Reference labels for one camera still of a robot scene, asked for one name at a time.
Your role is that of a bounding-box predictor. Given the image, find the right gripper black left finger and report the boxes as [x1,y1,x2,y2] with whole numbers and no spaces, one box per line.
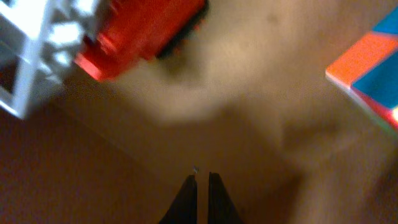
[159,175,198,224]

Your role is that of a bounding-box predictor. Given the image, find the multicolour puzzle cube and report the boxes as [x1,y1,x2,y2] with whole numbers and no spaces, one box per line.
[325,9,397,134]

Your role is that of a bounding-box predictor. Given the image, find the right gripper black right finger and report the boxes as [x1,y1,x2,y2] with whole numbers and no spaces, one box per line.
[208,172,244,224]

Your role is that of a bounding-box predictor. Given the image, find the white open cardboard box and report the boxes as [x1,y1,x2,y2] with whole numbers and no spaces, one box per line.
[1,0,397,223]

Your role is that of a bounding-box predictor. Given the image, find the red toy fire truck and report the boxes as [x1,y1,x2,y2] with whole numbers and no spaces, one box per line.
[1,0,209,119]

